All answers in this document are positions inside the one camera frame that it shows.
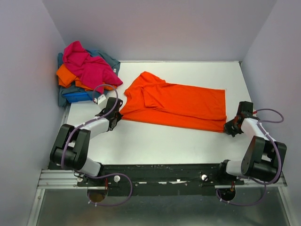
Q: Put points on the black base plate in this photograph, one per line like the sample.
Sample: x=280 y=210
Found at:
x=162 y=179

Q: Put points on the magenta t shirt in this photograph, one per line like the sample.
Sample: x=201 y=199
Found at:
x=75 y=58

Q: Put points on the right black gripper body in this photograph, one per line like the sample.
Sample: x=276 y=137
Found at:
x=240 y=131

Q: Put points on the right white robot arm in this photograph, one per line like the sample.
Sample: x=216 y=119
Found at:
x=264 y=158

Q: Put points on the grey blue t shirt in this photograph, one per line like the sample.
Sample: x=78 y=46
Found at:
x=73 y=88

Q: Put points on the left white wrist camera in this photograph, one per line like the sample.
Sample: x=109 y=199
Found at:
x=101 y=100

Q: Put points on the orange t shirt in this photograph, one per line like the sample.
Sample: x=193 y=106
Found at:
x=151 y=99
x=67 y=76

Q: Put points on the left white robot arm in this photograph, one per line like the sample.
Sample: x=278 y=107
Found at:
x=70 y=149

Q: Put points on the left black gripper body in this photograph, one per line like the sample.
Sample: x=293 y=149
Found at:
x=118 y=116

